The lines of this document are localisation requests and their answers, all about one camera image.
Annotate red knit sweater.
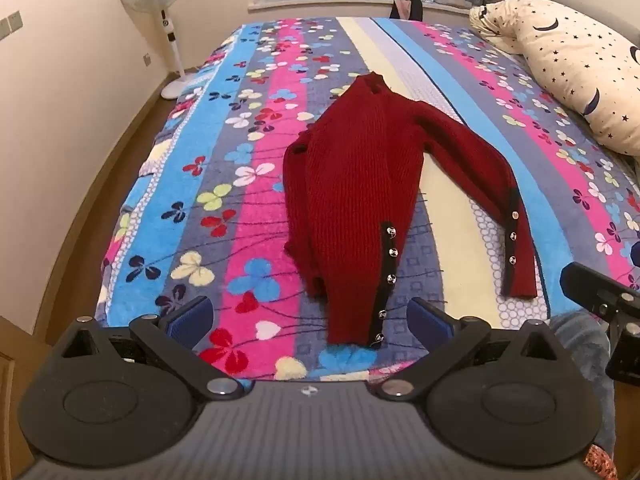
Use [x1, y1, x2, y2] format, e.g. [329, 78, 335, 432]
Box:
[282, 72, 540, 348]

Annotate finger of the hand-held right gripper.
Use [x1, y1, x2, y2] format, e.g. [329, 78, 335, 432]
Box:
[560, 261, 640, 386]

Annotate wall switch panel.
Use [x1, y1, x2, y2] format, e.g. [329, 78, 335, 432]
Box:
[0, 10, 23, 39]

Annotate dark garment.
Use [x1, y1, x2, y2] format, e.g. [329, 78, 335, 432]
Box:
[390, 0, 425, 22]

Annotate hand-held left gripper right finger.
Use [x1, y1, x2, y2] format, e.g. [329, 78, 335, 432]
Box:
[377, 297, 568, 402]

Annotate red patterned cloth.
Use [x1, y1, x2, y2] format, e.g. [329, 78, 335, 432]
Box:
[584, 444, 622, 480]

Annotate wooden furniture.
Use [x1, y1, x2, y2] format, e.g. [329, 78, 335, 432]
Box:
[0, 315, 53, 478]

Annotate person's jeans leg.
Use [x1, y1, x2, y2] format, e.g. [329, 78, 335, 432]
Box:
[550, 314, 617, 456]

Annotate floral striped blanket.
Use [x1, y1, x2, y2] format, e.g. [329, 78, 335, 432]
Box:
[95, 16, 640, 383]

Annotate star and moon print pillow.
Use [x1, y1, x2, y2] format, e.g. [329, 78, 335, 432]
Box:
[469, 0, 640, 157]

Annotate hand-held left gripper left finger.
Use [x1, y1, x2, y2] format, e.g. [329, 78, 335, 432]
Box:
[60, 296, 241, 402]

